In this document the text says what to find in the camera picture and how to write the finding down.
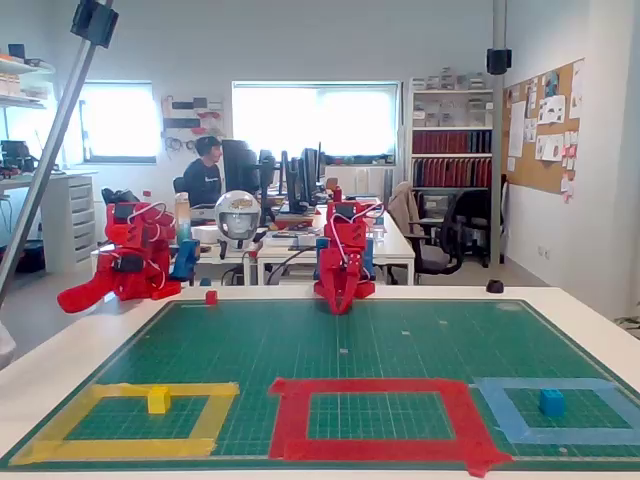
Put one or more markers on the red cube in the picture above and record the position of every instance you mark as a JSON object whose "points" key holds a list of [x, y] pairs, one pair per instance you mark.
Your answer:
{"points": [[211, 298]]}

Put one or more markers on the red leader arm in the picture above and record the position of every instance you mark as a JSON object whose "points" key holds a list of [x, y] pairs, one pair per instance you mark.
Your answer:
{"points": [[135, 235]]}

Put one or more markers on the red robot arm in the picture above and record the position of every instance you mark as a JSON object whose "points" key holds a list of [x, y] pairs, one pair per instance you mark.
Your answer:
{"points": [[345, 232]]}

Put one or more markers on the red tape square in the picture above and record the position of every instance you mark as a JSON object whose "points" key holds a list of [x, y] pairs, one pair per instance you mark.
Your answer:
{"points": [[375, 386]]}

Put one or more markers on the yellow cube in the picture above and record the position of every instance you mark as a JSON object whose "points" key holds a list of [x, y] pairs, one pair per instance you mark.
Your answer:
{"points": [[159, 401]]}

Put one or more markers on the blue cube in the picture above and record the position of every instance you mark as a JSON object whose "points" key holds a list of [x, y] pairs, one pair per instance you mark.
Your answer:
{"points": [[551, 404]]}

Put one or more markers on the yellow tape square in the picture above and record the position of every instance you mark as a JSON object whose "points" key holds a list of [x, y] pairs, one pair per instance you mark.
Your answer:
{"points": [[125, 447]]}

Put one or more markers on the blue tape square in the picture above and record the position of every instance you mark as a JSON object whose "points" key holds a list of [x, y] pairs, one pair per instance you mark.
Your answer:
{"points": [[575, 435]]}

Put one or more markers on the blue table clamp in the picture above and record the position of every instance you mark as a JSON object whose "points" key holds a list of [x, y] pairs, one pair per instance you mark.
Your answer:
{"points": [[369, 257], [185, 260]]}

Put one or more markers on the clear water bottle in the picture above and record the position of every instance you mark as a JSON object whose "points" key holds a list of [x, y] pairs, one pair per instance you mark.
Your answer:
{"points": [[380, 232]]}

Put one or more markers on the green cutting mat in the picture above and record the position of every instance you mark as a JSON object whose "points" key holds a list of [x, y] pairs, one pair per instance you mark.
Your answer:
{"points": [[350, 350]]}

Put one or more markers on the white office desk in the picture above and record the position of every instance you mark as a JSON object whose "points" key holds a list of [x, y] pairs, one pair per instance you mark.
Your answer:
{"points": [[397, 245], [207, 255]]}

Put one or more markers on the red bottle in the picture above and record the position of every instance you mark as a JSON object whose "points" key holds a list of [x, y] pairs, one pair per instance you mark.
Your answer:
{"points": [[337, 194]]}

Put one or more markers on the beige jacket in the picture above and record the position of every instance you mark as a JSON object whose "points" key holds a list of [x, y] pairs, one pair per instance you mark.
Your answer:
{"points": [[402, 205]]}

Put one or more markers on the black office chair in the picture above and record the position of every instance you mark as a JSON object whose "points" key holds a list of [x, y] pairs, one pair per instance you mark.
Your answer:
{"points": [[475, 215], [442, 260]]}

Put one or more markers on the white helmet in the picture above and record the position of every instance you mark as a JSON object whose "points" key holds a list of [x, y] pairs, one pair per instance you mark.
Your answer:
{"points": [[239, 220]]}

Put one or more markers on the bright window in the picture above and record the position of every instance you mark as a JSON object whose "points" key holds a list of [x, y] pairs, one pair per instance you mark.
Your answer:
{"points": [[325, 120], [120, 120]]}

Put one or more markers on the small black knob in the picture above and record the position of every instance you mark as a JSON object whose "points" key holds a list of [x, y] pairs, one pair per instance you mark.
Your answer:
{"points": [[494, 286]]}

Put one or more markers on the white shelf unit with binders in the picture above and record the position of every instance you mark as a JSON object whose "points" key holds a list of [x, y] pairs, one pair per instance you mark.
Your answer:
{"points": [[452, 150]]}

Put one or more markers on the seated person in dark shirt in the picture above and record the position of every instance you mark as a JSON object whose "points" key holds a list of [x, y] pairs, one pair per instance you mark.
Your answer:
{"points": [[202, 175]]}

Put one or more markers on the grey upright pole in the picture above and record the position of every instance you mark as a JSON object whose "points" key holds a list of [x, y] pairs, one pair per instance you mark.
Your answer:
{"points": [[498, 150]]}

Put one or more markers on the cork pin board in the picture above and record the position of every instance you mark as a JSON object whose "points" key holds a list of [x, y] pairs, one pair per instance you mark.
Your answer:
{"points": [[545, 165]]}

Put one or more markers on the black pole clamp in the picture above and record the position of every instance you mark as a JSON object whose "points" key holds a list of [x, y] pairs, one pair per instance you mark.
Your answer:
{"points": [[499, 61], [94, 22]]}

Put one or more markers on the white drawer cabinet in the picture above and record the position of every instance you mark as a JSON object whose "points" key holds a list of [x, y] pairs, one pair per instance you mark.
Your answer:
{"points": [[75, 225]]}

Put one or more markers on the green plant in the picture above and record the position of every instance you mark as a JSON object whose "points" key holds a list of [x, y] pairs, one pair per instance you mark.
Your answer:
{"points": [[630, 322]]}

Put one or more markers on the slanted aluminium pole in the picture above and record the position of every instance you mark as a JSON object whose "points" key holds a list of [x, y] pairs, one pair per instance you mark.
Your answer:
{"points": [[53, 150]]}

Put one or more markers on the white wall socket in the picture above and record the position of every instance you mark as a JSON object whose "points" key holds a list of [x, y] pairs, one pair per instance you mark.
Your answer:
{"points": [[544, 251]]}

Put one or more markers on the wall tool rack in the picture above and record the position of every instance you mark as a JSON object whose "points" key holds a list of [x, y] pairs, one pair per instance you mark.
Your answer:
{"points": [[192, 122]]}

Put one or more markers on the white wall shelf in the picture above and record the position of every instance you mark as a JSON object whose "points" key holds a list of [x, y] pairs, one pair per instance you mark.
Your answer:
{"points": [[25, 67]]}

